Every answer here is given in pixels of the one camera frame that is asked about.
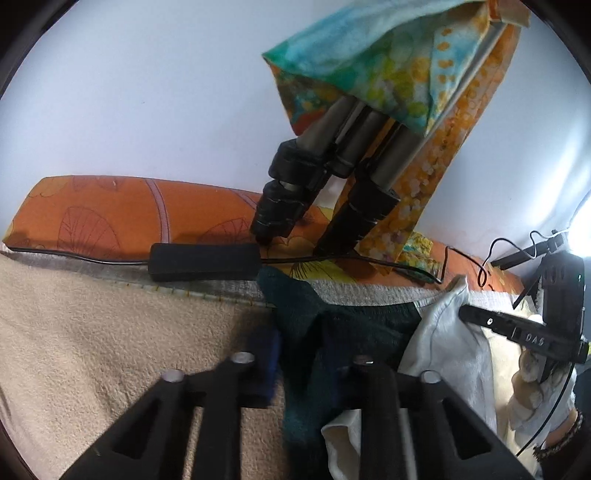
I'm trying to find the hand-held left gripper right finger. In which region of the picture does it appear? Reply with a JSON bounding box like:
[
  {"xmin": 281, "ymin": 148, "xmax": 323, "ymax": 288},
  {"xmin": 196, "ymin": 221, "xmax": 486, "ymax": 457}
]
[{"xmin": 332, "ymin": 354, "xmax": 536, "ymax": 480}]

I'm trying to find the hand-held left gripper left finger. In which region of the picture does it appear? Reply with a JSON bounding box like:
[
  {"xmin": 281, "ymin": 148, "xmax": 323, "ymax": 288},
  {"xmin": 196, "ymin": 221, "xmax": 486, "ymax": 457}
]
[{"xmin": 60, "ymin": 330, "xmax": 283, "ymax": 480}]

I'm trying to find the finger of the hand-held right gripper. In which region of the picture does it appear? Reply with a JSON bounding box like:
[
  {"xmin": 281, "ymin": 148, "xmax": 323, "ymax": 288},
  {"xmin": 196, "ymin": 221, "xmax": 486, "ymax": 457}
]
[{"xmin": 458, "ymin": 304, "xmax": 589, "ymax": 358}]

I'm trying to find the green and white tree-print t-shirt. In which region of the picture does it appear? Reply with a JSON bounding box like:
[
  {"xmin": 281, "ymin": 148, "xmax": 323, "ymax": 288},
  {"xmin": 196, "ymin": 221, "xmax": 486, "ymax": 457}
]
[{"xmin": 256, "ymin": 265, "xmax": 499, "ymax": 480}]

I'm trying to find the person's right forearm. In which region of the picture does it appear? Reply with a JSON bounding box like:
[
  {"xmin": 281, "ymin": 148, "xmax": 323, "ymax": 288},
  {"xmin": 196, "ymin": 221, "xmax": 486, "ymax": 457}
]
[{"xmin": 531, "ymin": 408, "xmax": 591, "ymax": 480}]

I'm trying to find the person's right hand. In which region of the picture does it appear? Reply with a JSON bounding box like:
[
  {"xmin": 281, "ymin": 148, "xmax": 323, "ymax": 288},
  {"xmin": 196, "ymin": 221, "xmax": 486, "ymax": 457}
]
[{"xmin": 508, "ymin": 342, "xmax": 580, "ymax": 444}]

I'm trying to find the orange dotted scarf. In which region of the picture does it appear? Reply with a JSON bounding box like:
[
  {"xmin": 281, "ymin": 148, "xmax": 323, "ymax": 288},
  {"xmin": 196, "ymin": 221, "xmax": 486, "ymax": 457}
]
[{"xmin": 355, "ymin": 0, "xmax": 532, "ymax": 282}]

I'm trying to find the beige fleece blanket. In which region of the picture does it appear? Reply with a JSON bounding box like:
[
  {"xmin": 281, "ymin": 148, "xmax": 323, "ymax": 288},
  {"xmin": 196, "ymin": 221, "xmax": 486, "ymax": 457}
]
[{"xmin": 0, "ymin": 256, "xmax": 333, "ymax": 480}]

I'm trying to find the orange leaf-print bedsheet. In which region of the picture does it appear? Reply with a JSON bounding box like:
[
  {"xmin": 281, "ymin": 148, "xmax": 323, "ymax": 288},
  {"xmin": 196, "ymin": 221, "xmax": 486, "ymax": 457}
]
[{"xmin": 2, "ymin": 175, "xmax": 527, "ymax": 296}]

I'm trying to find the teal and yellow floral scarf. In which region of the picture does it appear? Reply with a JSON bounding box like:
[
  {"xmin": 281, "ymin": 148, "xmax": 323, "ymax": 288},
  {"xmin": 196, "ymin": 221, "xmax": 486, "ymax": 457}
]
[{"xmin": 262, "ymin": 0, "xmax": 490, "ymax": 137}]

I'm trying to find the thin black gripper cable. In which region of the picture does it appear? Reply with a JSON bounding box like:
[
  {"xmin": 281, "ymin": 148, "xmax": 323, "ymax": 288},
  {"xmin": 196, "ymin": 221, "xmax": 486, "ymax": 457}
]
[{"xmin": 512, "ymin": 355, "xmax": 579, "ymax": 457}]

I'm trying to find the dark beaded bracelet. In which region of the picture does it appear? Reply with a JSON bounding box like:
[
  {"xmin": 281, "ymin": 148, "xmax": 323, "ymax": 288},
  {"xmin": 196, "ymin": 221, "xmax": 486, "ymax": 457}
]
[{"xmin": 533, "ymin": 410, "xmax": 581, "ymax": 459}]

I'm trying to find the black ring light cable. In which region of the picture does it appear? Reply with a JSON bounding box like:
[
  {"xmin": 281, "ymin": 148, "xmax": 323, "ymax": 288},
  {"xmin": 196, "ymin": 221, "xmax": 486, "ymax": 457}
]
[{"xmin": 9, "ymin": 233, "xmax": 490, "ymax": 289}]

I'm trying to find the folded grey camera tripod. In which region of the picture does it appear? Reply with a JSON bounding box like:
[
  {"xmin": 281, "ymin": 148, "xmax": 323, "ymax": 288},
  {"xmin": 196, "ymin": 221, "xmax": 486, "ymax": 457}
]
[{"xmin": 249, "ymin": 95, "xmax": 428, "ymax": 259}]

